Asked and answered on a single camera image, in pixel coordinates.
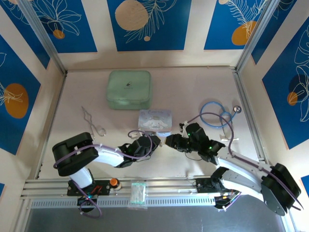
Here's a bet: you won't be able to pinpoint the cartoon dog tin box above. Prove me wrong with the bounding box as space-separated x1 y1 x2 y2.
138 109 173 135

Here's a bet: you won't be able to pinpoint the orange emergency stop button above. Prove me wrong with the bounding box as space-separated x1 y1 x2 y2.
110 178 123 190

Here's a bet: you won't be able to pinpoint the blue stethoscope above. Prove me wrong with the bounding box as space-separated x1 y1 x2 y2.
199 101 242 142

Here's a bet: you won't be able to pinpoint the clear plastic bag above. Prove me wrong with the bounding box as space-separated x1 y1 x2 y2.
128 181 148 209

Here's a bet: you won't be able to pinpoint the silver metal forceps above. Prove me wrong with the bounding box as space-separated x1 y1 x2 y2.
81 105 107 139

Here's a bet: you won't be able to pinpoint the black connector board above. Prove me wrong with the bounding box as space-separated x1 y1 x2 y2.
214 194 239 210
76 194 99 206

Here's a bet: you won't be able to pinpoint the mint green zipper pouch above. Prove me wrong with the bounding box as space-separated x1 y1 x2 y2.
105 70 153 111

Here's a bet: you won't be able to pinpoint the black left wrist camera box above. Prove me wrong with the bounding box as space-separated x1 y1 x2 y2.
136 136 153 153

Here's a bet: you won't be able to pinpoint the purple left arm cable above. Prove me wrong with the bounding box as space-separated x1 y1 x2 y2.
53 130 153 218

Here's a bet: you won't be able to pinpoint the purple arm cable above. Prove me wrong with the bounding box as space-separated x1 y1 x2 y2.
187 113 304 211
53 130 153 218

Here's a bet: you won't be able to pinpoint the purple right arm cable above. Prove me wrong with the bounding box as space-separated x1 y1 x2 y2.
187 113 304 211

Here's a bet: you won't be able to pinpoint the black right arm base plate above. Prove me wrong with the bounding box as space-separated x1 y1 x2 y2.
195 178 240 194

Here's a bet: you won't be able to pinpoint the aluminium table edge rail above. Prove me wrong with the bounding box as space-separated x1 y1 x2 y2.
20 174 286 199

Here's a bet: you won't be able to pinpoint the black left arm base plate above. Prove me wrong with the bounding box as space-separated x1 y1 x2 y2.
67 180 111 197

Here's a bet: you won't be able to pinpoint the grey slotted cable duct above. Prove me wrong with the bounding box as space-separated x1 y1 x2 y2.
30 196 217 209

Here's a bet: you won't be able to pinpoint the aluminium side rail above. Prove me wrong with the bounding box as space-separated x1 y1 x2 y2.
35 72 68 180
232 69 273 170

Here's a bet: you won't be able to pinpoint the blue floral wall panel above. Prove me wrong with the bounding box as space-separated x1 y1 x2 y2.
261 23 309 150
251 0 301 65
203 0 274 51
107 0 193 52
23 0 98 54
0 0 51 70
0 33 42 156

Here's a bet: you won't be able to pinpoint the aluminium frame post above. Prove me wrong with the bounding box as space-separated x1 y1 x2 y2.
235 0 279 73
17 0 68 74

